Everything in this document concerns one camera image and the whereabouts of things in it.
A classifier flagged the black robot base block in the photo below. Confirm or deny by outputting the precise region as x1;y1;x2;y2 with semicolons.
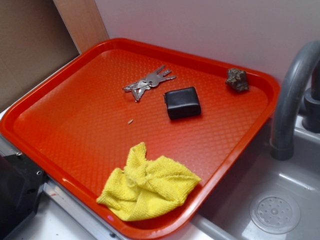
0;154;46;240

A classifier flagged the yellow microfiber cloth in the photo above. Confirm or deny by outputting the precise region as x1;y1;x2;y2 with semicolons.
96;142;201;222

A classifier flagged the black leather wallet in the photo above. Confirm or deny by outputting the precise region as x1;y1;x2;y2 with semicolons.
164;87;202;120

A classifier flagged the orange plastic tray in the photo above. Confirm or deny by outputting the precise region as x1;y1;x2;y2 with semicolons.
0;38;280;240

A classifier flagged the silver key bunch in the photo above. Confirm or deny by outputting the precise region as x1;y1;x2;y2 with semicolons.
122;65;176;102

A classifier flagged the brown rough rock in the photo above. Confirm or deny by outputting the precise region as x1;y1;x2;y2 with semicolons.
225;68;249;92

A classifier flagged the grey curved faucet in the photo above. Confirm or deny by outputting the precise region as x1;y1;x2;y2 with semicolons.
270;40;320;161

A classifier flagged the grey plastic sink basin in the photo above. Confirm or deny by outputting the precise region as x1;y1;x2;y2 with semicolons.
191;117;320;240

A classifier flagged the round sink drain strainer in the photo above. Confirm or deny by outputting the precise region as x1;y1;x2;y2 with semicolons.
249;191;301;235

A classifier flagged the brown cardboard panel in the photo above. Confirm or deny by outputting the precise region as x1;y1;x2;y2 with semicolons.
0;0;109;111

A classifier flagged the dark faucet handle knob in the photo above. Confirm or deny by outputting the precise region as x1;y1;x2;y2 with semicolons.
301;62;320;134

